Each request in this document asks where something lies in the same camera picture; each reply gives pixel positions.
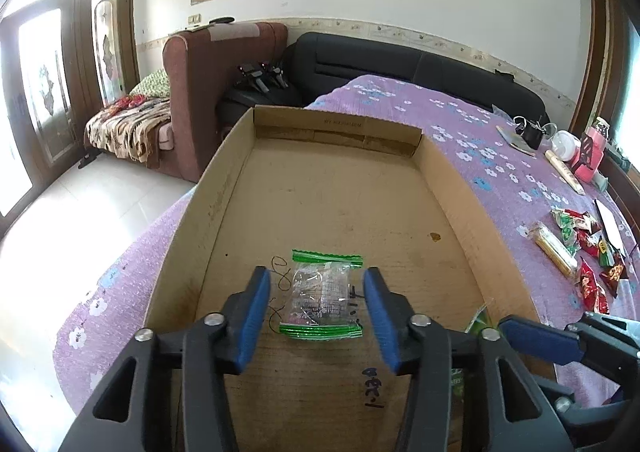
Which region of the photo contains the black mug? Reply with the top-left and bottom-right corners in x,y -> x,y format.
520,119 -> 546,150

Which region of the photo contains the red figure-print snack packet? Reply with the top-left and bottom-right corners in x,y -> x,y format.
577,257 -> 608,313

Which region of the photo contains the wooden window frame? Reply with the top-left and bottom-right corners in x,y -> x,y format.
570,0 -> 631,138

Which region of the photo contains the pale green snack packet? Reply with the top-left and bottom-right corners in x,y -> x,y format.
560,227 -> 581,255

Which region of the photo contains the cream tube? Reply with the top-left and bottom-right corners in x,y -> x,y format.
544,149 -> 587,196

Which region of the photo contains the dark red gold-print snack packet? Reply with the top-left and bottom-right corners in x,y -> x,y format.
600,257 -> 630,295

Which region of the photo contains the patterned blanket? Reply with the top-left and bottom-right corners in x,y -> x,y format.
84,95 -> 173,168

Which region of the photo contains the cardboard box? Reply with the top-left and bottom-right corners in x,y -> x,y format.
142,105 -> 556,452

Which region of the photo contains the green white snack packet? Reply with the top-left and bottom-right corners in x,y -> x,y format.
551,208 -> 576,233

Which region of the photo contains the purple floral tablecloth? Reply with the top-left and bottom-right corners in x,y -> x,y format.
52,74 -> 640,415

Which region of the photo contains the black sofa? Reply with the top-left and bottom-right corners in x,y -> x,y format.
217,31 -> 547,125

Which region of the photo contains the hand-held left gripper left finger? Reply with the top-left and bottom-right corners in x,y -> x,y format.
57,266 -> 271,452

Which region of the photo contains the green patterned pillow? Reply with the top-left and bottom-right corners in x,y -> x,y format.
130,68 -> 171,99

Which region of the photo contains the black phone stand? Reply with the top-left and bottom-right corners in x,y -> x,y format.
572,129 -> 608,172

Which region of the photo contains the white container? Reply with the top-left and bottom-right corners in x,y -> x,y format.
550,131 -> 582,161

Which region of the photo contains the wooden glass door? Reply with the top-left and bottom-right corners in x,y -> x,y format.
0,0 -> 141,233

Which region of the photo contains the brown armchair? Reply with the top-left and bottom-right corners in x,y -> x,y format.
162,22 -> 288,183

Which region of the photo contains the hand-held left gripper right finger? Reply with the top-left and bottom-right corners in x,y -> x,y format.
364,268 -> 576,452

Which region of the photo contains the small red snack packet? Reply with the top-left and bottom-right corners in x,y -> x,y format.
572,211 -> 601,233

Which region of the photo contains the clear green-edged snack packet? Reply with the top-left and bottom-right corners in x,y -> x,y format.
279,248 -> 365,340

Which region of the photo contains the yellow wafer packet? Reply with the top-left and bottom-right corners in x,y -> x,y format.
532,222 -> 578,278

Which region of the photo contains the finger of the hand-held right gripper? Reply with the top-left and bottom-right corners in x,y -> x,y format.
536,378 -> 640,430
499,312 -> 640,365

